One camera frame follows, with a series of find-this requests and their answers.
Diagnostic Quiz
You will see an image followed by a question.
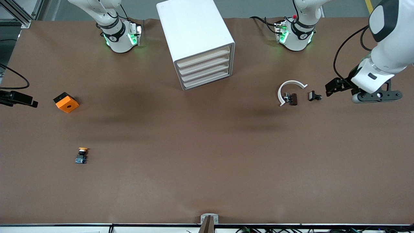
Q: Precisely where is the orange capped push button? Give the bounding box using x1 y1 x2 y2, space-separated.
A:
75 147 90 164

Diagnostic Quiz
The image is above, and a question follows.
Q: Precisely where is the orange and black block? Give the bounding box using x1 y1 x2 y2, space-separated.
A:
53 92 80 114

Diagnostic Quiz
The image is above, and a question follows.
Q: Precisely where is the small brown black component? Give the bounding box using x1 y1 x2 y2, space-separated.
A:
283 93 298 106

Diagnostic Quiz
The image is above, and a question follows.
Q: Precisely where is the black table edge bar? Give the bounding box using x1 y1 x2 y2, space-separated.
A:
0 223 414 227

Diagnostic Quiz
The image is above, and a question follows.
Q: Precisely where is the white curved ring piece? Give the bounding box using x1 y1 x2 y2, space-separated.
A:
278 80 308 107

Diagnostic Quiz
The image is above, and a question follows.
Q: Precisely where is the black base cable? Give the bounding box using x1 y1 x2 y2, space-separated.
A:
97 0 130 22
250 16 282 34

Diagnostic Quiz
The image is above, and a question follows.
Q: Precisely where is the bundle of floor cables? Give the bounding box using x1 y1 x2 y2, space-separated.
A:
235 227 414 233

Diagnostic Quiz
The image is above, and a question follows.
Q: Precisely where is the grey metal bracket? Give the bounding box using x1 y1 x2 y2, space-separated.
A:
200 214 219 233

